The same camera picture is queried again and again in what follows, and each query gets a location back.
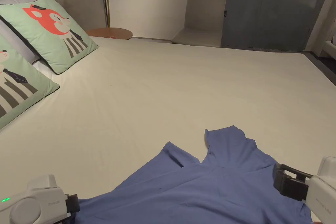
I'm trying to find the bed with beige sheet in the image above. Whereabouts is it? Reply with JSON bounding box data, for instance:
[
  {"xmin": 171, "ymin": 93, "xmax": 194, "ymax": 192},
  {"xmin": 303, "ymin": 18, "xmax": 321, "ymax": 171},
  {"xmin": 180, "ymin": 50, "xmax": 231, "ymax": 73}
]
[{"xmin": 0, "ymin": 36, "xmax": 336, "ymax": 224}]

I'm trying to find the blue shirt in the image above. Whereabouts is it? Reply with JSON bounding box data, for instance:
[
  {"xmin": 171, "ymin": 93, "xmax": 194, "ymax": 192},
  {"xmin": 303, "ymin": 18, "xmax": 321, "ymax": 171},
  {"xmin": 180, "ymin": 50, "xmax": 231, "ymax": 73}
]
[{"xmin": 76, "ymin": 126, "xmax": 320, "ymax": 224}]

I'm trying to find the grey padded headboard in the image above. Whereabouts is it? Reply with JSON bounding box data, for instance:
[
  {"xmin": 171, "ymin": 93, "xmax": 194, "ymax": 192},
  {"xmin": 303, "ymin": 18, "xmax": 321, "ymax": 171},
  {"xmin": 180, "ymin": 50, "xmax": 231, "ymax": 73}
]
[{"xmin": 28, "ymin": 0, "xmax": 109, "ymax": 33}]

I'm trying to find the green fox print cushion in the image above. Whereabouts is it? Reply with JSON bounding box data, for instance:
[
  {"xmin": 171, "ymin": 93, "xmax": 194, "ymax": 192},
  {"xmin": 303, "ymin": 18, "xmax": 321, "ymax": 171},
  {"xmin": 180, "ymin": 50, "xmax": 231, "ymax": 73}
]
[
  {"xmin": 0, "ymin": 0, "xmax": 99, "ymax": 75},
  {"xmin": 0, "ymin": 33, "xmax": 60, "ymax": 130}
]

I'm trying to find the beige chair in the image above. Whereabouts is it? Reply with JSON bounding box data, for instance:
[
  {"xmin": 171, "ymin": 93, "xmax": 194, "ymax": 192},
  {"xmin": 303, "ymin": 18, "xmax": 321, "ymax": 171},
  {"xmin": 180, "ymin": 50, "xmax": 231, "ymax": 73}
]
[{"xmin": 171, "ymin": 0, "xmax": 229, "ymax": 49}]

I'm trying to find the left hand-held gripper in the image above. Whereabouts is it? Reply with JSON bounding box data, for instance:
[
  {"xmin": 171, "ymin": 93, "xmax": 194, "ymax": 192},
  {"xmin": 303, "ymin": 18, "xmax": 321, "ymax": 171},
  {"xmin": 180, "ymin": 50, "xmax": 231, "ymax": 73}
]
[{"xmin": 0, "ymin": 174, "xmax": 81, "ymax": 224}]

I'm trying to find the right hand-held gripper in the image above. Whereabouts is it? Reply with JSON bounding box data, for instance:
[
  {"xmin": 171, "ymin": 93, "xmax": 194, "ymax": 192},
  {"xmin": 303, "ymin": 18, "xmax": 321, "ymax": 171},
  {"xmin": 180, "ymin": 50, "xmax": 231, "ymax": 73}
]
[{"xmin": 273, "ymin": 156, "xmax": 336, "ymax": 224}]

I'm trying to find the round wooden side table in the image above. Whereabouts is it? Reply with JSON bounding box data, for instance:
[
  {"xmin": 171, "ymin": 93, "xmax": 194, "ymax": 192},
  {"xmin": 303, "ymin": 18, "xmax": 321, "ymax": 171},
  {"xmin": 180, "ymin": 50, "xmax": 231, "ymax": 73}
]
[{"xmin": 86, "ymin": 27, "xmax": 133, "ymax": 41}]

